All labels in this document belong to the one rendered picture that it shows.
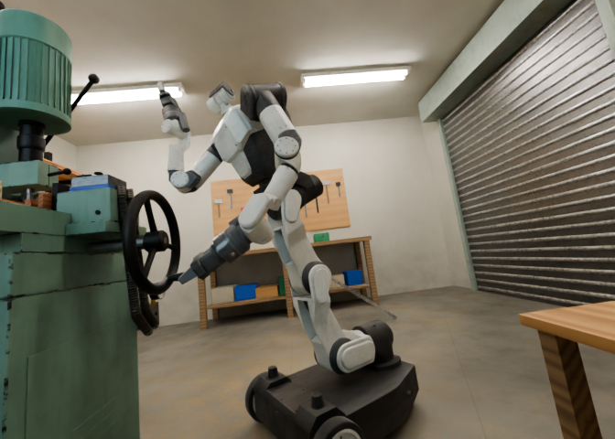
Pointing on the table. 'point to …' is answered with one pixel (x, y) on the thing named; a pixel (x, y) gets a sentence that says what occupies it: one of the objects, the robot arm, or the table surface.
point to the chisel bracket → (26, 176)
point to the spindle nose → (30, 140)
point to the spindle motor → (35, 71)
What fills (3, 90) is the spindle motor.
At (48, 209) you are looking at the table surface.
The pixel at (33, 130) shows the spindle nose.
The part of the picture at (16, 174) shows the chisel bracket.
